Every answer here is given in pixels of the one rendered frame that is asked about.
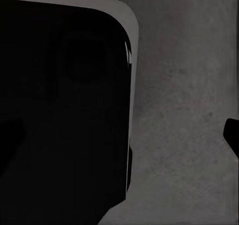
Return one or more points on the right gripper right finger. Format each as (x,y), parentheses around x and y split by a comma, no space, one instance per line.
(231,134)

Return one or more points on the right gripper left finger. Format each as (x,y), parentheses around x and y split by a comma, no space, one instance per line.
(12,134)

